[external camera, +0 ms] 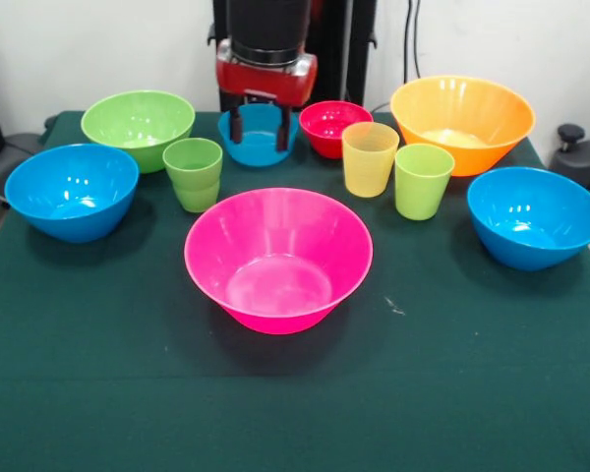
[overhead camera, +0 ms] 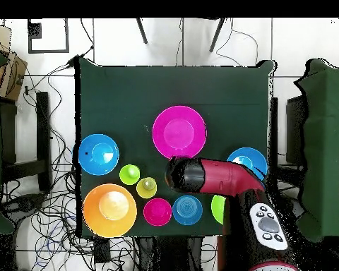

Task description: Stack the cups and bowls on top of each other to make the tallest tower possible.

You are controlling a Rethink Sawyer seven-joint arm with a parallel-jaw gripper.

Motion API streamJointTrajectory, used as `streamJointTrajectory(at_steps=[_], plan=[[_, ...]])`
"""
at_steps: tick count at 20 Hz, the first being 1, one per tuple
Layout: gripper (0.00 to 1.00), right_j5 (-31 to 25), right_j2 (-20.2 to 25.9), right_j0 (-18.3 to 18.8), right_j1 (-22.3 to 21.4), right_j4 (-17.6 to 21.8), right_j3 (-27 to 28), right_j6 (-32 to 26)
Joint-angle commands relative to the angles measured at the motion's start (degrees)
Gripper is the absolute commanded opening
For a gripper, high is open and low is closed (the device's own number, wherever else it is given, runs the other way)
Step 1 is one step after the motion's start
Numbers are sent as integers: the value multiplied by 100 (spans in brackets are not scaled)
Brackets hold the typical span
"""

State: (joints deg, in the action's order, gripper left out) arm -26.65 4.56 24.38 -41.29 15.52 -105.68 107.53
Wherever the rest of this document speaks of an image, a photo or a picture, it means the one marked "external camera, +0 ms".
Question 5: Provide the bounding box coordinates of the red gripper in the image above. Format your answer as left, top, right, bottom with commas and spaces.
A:
214, 38, 320, 152

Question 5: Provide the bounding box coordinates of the stepped green plastic cup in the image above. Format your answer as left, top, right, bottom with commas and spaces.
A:
161, 137, 224, 213

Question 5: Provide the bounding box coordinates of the pink plastic bowl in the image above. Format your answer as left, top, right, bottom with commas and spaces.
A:
183, 187, 375, 336

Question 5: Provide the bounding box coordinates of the small blue plastic bowl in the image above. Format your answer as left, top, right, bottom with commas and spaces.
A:
217, 102, 300, 167

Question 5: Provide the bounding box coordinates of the red plastic bowl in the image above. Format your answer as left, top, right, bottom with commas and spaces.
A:
298, 100, 375, 160

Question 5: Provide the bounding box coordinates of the yellow plastic cup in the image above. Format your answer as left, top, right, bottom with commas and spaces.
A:
341, 121, 401, 199

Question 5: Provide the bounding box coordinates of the green plastic bowl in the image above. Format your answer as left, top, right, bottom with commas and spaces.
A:
80, 89, 197, 174

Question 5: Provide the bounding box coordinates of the light green plastic cup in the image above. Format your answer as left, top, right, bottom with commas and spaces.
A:
394, 144, 456, 221

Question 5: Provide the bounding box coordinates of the orange plastic bowl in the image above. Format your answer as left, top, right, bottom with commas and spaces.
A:
389, 75, 537, 178

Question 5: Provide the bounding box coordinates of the large blue plastic bowl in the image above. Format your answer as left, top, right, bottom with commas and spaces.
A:
466, 166, 590, 272
3, 143, 140, 245

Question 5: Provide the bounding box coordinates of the dark green table cloth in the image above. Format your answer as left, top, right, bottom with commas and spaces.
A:
0, 110, 590, 472

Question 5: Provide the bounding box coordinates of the black knob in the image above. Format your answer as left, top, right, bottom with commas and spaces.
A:
558, 123, 585, 153

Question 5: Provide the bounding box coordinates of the black hanging cable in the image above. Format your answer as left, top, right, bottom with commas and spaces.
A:
402, 0, 423, 86

